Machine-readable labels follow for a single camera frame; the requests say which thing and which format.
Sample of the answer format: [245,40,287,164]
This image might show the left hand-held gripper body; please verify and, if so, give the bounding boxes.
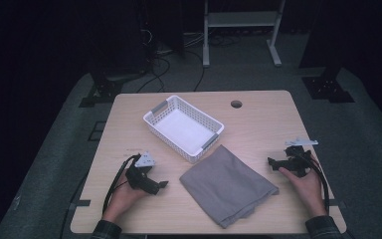
[124,150,162,196]

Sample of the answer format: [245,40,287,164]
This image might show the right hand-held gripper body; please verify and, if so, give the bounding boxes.
[277,137,319,178]

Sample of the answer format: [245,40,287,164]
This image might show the grey cloth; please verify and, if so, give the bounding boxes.
[179,143,281,229]

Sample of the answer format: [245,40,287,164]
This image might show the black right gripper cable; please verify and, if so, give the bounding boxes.
[293,150,331,214]

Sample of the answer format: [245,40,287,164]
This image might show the black stand with wide base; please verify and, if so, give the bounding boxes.
[78,43,148,109]

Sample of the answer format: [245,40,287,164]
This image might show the white metal stand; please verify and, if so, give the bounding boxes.
[202,0,287,69]

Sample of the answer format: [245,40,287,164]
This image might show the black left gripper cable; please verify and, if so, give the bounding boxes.
[101,153,142,215]

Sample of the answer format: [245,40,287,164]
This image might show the white floor cables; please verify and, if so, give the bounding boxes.
[157,31,207,56]

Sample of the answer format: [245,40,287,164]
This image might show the black looped floor cable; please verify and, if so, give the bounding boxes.
[135,54,172,95]

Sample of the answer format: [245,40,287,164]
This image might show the person's left hand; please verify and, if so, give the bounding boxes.
[101,171,148,223]

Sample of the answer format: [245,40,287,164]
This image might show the black stand with square base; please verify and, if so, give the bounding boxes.
[298,0,356,105]

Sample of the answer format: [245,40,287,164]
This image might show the person's right hand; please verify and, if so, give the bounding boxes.
[278,154,328,218]

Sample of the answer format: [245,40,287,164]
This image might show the black straight floor cable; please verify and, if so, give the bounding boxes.
[185,49,207,93]

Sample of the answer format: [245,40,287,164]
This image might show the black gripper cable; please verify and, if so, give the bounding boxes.
[101,153,142,215]
[293,150,331,214]

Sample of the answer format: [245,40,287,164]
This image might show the white plastic basket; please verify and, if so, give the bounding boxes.
[142,95,226,164]

